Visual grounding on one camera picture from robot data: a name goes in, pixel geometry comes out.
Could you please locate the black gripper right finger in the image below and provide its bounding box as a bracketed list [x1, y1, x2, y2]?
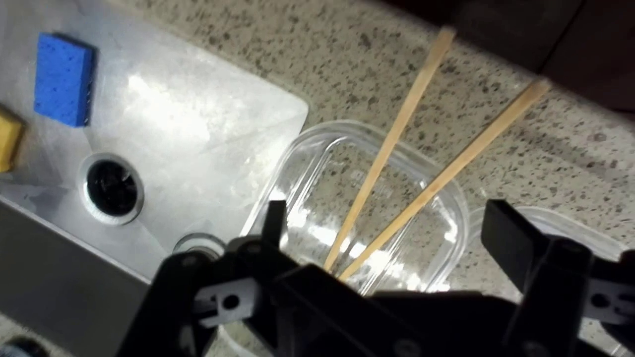
[479, 200, 635, 357]

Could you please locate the wooden chopstick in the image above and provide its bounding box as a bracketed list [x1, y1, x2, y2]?
[338, 77, 551, 280]
[323, 26, 456, 270]

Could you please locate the clear plastic container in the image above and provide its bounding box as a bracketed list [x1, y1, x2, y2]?
[243, 121, 467, 295]

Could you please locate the stainless steel sink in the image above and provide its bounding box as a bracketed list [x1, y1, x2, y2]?
[0, 0, 307, 357]

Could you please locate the yellow sponge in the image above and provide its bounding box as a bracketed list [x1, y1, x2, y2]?
[0, 107, 23, 172]

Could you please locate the blue sponge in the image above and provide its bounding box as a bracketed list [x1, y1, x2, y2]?
[33, 34, 94, 127]

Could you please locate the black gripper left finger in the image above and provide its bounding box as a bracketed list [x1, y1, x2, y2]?
[116, 200, 295, 357]

